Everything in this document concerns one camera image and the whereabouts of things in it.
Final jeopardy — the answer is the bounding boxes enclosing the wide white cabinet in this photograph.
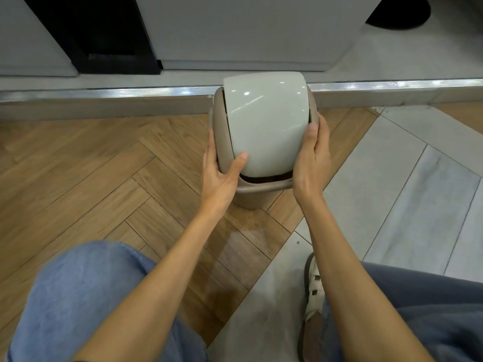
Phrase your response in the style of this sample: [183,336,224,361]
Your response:
[134,0,382,72]

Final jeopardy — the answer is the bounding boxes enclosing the person's left forearm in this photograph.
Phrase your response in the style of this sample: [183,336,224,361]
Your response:
[73,207,232,362]

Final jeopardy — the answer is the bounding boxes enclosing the person's right forearm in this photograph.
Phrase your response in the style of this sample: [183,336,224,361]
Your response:
[296,192,436,362]

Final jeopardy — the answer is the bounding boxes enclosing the silver metal floor rail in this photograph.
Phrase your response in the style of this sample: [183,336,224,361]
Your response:
[0,78,483,107]

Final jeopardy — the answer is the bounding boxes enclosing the blue denim jeans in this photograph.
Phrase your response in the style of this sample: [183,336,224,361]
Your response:
[6,240,483,362]

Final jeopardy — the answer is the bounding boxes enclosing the white strappy sandal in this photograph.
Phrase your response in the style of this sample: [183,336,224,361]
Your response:
[297,252,328,362]

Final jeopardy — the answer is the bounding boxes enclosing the black round stand base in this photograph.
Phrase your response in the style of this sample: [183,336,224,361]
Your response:
[365,0,432,31]

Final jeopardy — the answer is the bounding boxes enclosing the narrow white cabinet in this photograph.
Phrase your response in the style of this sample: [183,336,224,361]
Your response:
[0,0,78,77]

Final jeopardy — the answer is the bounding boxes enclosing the grey swing bin lid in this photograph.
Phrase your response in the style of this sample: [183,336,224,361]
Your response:
[208,71,320,191]

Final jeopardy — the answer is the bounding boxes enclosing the person's left hand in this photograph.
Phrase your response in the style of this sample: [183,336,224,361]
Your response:
[200,129,250,220]

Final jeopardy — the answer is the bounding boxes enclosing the person's right hand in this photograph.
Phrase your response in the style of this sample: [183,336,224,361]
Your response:
[292,113,332,205]

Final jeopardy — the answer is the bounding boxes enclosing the beige plastic trash bin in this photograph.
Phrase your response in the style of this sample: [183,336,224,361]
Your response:
[234,176,296,211]

